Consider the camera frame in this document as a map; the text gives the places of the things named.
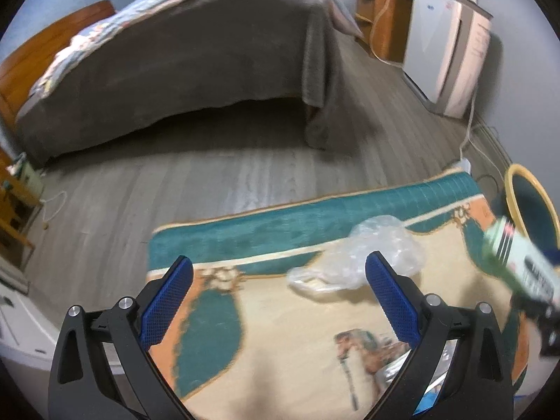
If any wooden headboard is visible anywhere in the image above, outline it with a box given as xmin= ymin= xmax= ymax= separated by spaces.
xmin=0 ymin=0 xmax=117 ymax=130

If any teal bin with yellow rim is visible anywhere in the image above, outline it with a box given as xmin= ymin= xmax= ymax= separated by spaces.
xmin=503 ymin=163 xmax=560 ymax=250

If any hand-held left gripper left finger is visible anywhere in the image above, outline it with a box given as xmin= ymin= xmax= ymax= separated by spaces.
xmin=48 ymin=254 xmax=197 ymax=420

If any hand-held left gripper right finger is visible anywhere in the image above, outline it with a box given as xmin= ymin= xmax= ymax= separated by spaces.
xmin=363 ymin=250 xmax=515 ymax=420

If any teal and beige patterned rug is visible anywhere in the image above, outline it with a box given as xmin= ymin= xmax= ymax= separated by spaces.
xmin=146 ymin=168 xmax=532 ymax=420

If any wooden nightstand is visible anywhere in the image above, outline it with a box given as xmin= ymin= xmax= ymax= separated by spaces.
xmin=354 ymin=0 xmax=414 ymax=64

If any clear plastic bag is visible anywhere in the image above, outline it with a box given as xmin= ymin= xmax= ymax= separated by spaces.
xmin=286 ymin=215 xmax=426 ymax=300

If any bed with grey blanket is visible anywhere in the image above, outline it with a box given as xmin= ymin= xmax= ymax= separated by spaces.
xmin=15 ymin=0 xmax=364 ymax=169

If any black cable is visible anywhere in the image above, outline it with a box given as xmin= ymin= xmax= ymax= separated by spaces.
xmin=475 ymin=174 xmax=504 ymax=193

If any white cord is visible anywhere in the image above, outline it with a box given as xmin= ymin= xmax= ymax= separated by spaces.
xmin=42 ymin=190 xmax=67 ymax=230

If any green and white box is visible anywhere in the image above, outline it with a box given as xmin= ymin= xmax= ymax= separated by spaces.
xmin=482 ymin=216 xmax=560 ymax=308

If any white low furniture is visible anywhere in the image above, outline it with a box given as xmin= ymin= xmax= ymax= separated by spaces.
xmin=0 ymin=258 xmax=127 ymax=375

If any silver foil wrapper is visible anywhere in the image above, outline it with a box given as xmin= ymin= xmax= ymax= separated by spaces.
xmin=374 ymin=345 xmax=456 ymax=403

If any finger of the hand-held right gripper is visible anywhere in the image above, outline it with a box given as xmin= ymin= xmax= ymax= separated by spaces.
xmin=512 ymin=293 xmax=560 ymax=358

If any white air purifier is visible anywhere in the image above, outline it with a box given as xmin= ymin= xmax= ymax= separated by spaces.
xmin=402 ymin=0 xmax=495 ymax=119

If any small wooden table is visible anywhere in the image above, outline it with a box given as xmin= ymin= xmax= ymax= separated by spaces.
xmin=0 ymin=149 xmax=44 ymax=267

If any white power cable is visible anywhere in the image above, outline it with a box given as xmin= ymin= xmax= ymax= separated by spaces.
xmin=472 ymin=125 xmax=512 ymax=171
xmin=459 ymin=92 xmax=478 ymax=158
xmin=370 ymin=0 xmax=404 ymax=67

